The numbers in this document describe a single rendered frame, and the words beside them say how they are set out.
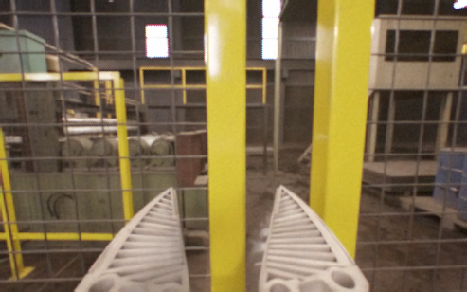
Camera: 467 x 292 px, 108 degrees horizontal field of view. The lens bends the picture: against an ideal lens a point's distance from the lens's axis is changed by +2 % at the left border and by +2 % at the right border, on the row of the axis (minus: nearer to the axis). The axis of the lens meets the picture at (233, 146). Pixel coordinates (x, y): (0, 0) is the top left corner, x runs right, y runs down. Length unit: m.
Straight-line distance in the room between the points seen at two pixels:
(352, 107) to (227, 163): 0.18
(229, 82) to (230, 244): 0.22
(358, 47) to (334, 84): 0.05
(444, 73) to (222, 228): 9.61
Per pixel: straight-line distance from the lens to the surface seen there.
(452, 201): 4.27
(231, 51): 0.24
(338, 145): 0.27
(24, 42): 2.75
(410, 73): 8.80
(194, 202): 2.17
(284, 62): 11.30
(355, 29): 0.30
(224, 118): 0.22
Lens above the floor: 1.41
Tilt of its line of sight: 7 degrees down
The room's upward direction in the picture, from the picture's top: straight up
